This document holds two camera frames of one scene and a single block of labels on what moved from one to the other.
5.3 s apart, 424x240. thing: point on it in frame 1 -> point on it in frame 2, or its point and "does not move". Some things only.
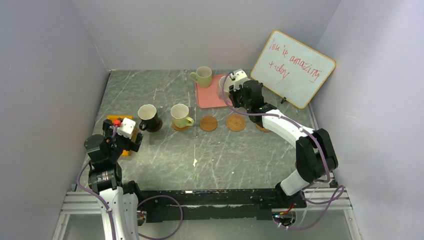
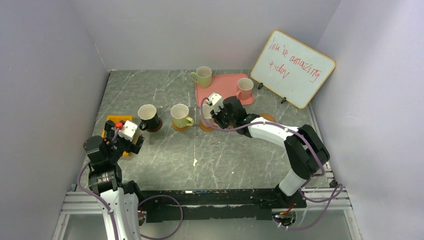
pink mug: x=225 y=82 -> x=207 y=109
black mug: x=148 y=114 does not move
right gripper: x=234 y=90 -> x=216 y=113
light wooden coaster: x=179 y=129 does not move
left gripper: x=129 y=145 does not move
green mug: x=202 y=76 does not move
